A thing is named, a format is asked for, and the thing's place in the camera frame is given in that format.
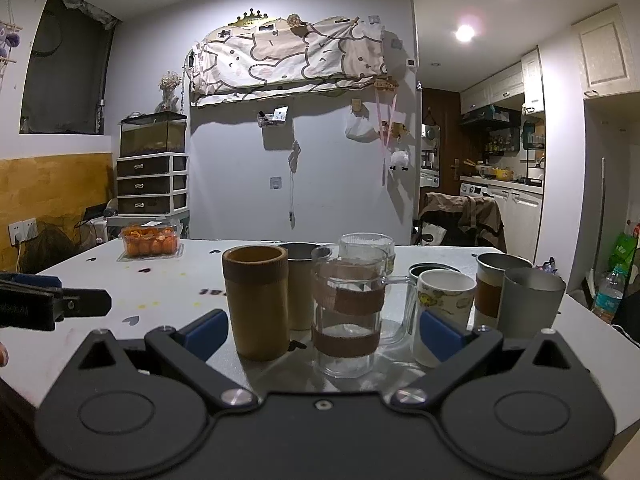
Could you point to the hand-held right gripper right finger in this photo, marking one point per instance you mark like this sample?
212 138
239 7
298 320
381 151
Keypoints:
440 336

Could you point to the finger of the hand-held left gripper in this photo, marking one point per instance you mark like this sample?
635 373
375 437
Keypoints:
85 303
22 279

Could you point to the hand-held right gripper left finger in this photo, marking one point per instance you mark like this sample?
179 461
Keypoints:
206 334

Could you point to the white printed cup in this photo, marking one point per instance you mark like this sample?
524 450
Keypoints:
445 295

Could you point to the brown bamboo cup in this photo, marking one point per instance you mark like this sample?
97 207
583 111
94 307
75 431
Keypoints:
256 305

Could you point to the steel cup with brown sleeve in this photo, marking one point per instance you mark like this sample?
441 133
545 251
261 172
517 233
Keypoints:
489 290

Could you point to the dark cup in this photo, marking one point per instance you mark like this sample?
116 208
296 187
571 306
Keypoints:
419 271

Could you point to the grey metal cup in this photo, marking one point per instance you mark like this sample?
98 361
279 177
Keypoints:
530 310

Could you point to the ribbed glass cup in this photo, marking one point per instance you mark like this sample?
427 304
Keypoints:
367 247

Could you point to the person's left hand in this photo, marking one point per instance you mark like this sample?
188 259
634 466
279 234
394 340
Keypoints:
3 355

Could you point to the dark net cloth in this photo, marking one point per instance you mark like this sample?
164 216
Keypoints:
47 245

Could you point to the clear box of oranges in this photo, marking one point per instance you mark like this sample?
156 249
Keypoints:
150 242

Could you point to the glass mug with brown bands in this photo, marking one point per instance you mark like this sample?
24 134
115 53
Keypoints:
350 305

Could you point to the chair with brown jacket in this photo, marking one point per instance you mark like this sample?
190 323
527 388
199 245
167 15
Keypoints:
462 217

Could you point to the plastic drawer unit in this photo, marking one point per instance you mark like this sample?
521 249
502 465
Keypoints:
152 185

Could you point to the white washing machine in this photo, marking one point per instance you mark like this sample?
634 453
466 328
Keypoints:
475 191

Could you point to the yellow pot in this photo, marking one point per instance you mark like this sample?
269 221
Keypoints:
497 174

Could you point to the plastic water bottle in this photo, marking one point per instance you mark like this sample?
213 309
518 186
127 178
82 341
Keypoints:
609 295

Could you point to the white plush toy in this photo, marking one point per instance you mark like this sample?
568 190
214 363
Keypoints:
400 160

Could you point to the glass fish tank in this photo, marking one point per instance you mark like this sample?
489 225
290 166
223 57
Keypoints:
152 135

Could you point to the green bag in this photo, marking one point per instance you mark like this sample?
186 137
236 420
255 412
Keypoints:
624 255

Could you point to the dark window curtain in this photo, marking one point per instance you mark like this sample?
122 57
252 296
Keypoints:
65 70

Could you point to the white plastic bag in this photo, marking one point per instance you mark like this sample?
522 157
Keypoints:
361 129

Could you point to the dried flower bouquet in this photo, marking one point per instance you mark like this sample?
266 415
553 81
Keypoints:
170 90

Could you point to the printed blanket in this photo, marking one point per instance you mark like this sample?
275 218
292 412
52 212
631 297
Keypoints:
285 60

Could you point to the ceiling spot light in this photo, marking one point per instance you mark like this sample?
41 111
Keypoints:
465 33

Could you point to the gold crown ornament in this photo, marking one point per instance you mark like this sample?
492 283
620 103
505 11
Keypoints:
248 20

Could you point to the white wall socket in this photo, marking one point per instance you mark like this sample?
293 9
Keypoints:
22 231

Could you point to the wall mirror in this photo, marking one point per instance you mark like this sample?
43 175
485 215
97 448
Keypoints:
430 145

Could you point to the hanging wall decoration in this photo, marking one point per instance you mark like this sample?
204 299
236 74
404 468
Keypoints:
9 35

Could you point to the white wall cabinet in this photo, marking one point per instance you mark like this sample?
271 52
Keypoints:
605 55

